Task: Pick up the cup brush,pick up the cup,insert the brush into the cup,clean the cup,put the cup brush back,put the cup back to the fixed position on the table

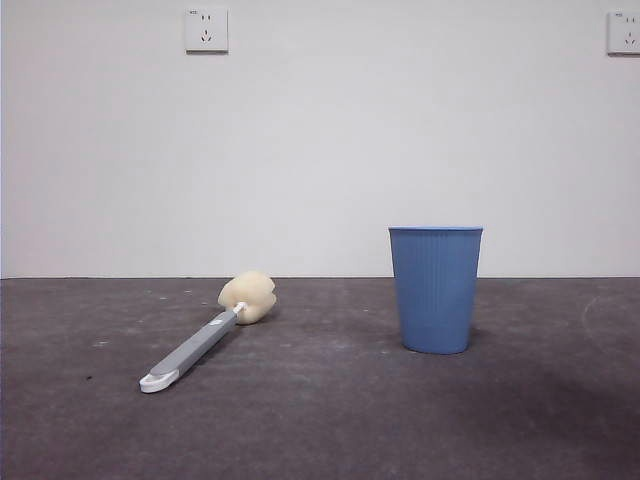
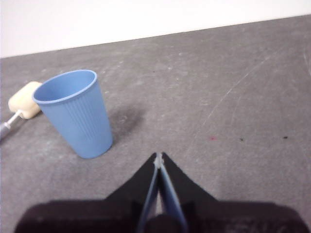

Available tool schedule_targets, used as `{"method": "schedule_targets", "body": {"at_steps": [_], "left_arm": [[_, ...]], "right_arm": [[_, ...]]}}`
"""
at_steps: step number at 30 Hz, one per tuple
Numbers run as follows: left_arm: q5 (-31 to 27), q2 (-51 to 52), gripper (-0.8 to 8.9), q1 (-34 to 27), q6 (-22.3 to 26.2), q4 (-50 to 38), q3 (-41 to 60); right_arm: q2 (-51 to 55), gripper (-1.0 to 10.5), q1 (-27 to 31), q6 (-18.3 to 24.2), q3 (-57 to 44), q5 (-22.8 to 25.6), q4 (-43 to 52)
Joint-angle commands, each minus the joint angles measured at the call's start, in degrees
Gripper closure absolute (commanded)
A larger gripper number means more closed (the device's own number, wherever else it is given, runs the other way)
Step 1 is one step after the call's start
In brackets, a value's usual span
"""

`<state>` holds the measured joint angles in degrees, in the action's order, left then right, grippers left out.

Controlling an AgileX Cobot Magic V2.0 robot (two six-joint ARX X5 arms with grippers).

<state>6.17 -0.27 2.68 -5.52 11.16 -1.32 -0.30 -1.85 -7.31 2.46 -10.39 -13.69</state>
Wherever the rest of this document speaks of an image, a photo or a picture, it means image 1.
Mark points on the white wall socket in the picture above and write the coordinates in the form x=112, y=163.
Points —
x=625, y=34
x=207, y=30

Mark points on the blue ribbed plastic cup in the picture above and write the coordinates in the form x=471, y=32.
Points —
x=434, y=290

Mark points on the grey cup brush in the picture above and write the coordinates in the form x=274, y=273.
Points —
x=200, y=342

